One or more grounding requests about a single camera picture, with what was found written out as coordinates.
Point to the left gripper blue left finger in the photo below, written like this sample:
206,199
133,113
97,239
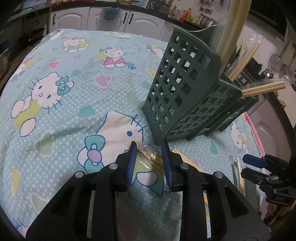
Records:
132,156

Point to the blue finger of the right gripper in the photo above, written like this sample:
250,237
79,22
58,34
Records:
254,176
254,161

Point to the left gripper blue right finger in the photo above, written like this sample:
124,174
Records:
166,157

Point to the wooden chopstick pair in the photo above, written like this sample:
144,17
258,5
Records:
265,88
245,54
151,154
230,26
240,183

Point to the dark green plastic utensil basket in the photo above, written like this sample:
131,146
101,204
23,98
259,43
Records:
189,96

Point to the large steel stock pot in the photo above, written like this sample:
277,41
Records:
207,21

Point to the blue hanging basket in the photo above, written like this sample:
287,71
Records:
110,13

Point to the hanging wire skimmer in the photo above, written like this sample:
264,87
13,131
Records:
275,61

